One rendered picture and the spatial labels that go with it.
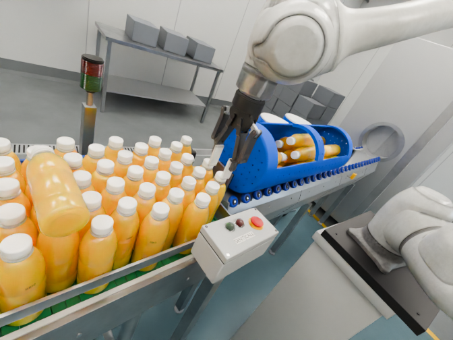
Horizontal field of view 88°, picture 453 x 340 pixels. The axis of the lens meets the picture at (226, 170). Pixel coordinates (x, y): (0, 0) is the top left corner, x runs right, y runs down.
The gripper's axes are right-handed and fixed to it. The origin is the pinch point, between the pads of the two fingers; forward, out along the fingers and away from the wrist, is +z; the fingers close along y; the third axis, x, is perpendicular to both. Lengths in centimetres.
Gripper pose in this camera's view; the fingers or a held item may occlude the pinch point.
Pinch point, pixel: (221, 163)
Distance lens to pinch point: 65.9
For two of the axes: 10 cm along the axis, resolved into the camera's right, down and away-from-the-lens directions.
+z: -3.6, 7.9, 5.0
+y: -6.0, -6.1, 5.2
